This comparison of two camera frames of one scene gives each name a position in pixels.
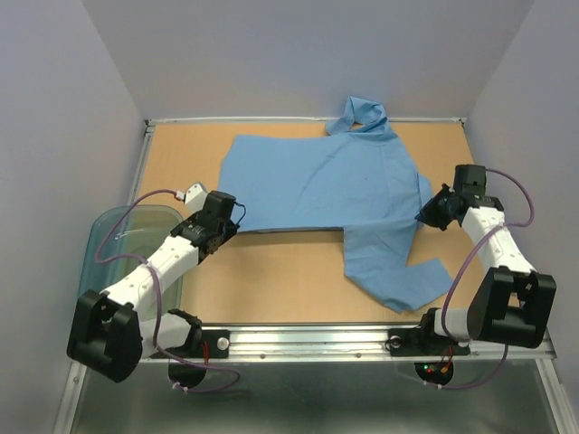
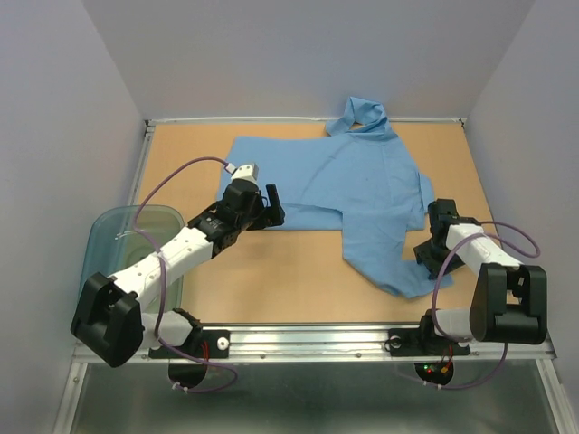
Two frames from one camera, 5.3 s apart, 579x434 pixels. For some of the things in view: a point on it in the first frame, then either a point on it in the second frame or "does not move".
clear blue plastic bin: x=119 y=240 does not move
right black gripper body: x=437 y=211 to x=436 y=257
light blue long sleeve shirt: x=358 y=178 does not move
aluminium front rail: x=332 y=343 does not move
